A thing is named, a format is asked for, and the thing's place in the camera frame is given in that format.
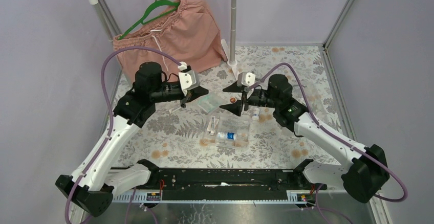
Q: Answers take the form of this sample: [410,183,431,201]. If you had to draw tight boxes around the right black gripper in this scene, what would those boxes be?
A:
[219,80,279,117]

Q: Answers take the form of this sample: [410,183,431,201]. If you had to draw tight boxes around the small white tube blue tip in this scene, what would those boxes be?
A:
[169,107,181,114]

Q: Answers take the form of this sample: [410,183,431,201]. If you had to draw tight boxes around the small white vial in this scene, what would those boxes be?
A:
[252,107,261,121]

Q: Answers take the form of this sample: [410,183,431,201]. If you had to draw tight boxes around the clear compartment organizer tray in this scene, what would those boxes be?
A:
[202,115,251,149]

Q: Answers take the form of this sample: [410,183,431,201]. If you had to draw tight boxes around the blue white medicine bottle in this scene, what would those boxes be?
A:
[217,132,236,141]

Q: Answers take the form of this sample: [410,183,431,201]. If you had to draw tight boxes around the clear plastic kit box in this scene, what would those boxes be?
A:
[292,81,325,116]

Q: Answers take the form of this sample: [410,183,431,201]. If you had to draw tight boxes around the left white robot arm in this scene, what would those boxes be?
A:
[55,62,208,217]

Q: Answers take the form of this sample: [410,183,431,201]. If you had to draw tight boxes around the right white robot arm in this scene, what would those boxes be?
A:
[220,73,390,203]

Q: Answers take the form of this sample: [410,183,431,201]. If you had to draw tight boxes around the floral table mat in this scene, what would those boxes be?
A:
[114,46,341,169]

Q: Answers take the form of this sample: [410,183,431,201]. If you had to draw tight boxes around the pink fabric shorts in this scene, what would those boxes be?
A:
[113,0,227,73]

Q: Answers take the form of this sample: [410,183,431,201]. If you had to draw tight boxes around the green clothes hanger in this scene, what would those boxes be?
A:
[117,0,181,41]

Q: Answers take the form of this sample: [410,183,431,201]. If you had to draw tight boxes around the metal clothes rack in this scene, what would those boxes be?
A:
[80,0,247,81]

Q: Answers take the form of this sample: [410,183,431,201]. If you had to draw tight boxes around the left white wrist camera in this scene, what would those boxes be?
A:
[178,62,200,96]

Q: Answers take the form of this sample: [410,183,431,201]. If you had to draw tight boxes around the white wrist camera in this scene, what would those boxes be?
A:
[178,62,200,96]
[236,72,256,87]

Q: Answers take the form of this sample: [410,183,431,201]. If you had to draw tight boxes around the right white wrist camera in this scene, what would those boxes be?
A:
[236,72,256,87]

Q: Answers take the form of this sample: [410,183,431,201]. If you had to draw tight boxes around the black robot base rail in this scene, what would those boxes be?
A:
[127,168,328,201]

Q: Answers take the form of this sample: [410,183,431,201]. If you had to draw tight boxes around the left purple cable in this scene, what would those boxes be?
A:
[64,46,184,224]

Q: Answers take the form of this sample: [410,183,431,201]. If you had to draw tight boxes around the purple cable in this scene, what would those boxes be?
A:
[249,62,408,224]
[64,46,184,224]

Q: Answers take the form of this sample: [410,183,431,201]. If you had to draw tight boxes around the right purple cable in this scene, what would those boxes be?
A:
[249,62,408,224]

